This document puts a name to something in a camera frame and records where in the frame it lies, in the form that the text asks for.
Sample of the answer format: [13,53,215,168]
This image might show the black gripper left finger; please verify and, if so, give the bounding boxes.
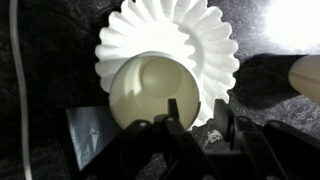
[167,99,179,123]

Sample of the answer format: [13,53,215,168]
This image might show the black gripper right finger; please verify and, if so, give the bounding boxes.
[214,99,235,140]

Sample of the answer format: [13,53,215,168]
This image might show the white paper coffee filters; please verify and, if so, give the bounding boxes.
[95,0,240,126]

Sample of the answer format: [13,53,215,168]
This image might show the white cable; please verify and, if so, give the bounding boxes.
[8,0,34,180]

